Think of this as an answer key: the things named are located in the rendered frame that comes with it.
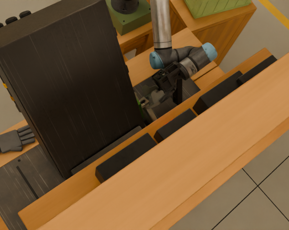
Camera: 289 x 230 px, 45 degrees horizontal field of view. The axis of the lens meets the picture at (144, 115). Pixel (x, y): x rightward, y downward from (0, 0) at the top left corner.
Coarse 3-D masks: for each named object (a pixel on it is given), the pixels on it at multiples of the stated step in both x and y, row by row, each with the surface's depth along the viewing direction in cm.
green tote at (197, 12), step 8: (184, 0) 216; (192, 0) 207; (200, 0) 199; (208, 0) 199; (216, 0) 203; (224, 0) 207; (232, 0) 211; (240, 0) 214; (248, 0) 219; (192, 8) 209; (200, 8) 204; (208, 8) 207; (216, 8) 211; (224, 8) 214; (232, 8) 219; (200, 16) 212
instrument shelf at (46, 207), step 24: (264, 48) 114; (192, 96) 103; (168, 120) 98; (288, 120) 105; (120, 144) 93; (264, 144) 100; (240, 168) 96; (48, 192) 85; (72, 192) 86; (24, 216) 82; (48, 216) 83; (168, 216) 88
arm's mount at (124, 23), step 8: (144, 0) 191; (112, 8) 186; (144, 8) 189; (112, 16) 188; (120, 16) 184; (128, 16) 185; (136, 16) 186; (144, 16) 189; (120, 24) 184; (128, 24) 185; (136, 24) 190; (144, 24) 196; (120, 32) 189; (128, 32) 192
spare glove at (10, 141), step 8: (24, 128) 154; (0, 136) 151; (8, 136) 151; (16, 136) 152; (24, 136) 152; (32, 136) 154; (0, 144) 149; (8, 144) 150; (16, 144) 150; (24, 144) 152; (0, 152) 149
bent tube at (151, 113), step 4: (140, 100) 139; (144, 100) 138; (148, 100) 136; (144, 104) 135; (148, 104) 138; (144, 108) 137; (144, 112) 155; (148, 112) 138; (152, 112) 139; (144, 116) 153; (148, 116) 140; (152, 116) 140; (148, 120) 150; (152, 120) 141
